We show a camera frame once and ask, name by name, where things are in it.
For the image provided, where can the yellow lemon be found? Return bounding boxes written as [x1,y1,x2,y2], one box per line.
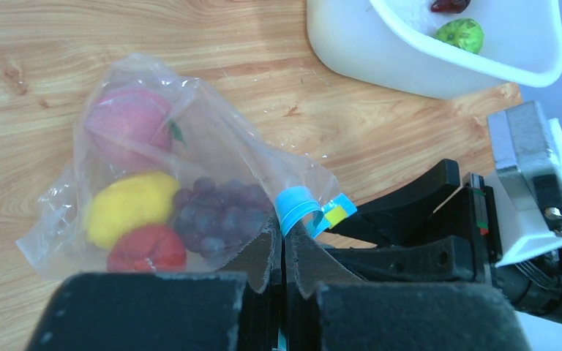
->
[86,171,181,250]

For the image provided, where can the clear zip top bag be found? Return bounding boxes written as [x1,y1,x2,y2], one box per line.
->
[17,53,356,279]

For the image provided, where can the pink peach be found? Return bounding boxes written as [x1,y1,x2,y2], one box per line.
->
[83,86,173,172]

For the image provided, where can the dark brown fig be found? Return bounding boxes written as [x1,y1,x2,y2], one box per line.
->
[430,0,471,14]

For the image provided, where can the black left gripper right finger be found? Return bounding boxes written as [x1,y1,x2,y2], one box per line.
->
[284,224,530,350]

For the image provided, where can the purple grape bunch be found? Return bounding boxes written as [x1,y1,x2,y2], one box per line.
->
[171,177,273,259]

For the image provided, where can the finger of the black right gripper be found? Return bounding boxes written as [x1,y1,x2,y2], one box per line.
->
[327,235,475,282]
[329,159,461,240]

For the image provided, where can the red orange wax apple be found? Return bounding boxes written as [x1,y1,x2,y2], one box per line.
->
[106,224,187,272]

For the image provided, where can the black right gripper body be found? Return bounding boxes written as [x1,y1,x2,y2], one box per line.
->
[431,172,562,333]

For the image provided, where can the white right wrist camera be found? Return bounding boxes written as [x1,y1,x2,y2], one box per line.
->
[485,101,562,267]

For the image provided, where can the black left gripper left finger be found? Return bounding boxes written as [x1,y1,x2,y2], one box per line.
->
[26,216,282,350]

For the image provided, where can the white plastic basket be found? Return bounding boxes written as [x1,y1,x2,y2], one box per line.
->
[306,1,562,99]

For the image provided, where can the green custard apple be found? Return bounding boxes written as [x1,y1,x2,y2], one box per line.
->
[432,18,484,54]

